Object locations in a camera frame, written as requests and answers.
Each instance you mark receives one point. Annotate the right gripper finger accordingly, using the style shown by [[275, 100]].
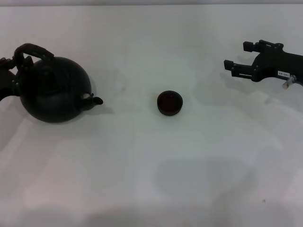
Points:
[[228, 65], [248, 46]]

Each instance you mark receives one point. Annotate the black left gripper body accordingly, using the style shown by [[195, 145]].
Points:
[[6, 82]]

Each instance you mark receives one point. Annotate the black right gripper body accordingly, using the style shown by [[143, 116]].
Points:
[[270, 61]]

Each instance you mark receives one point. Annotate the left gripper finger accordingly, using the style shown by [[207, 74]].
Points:
[[27, 62], [6, 63]]

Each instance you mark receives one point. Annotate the small dark teacup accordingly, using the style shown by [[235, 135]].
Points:
[[170, 104]]

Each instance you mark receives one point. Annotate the silver plug connector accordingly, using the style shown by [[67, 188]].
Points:
[[288, 82]]

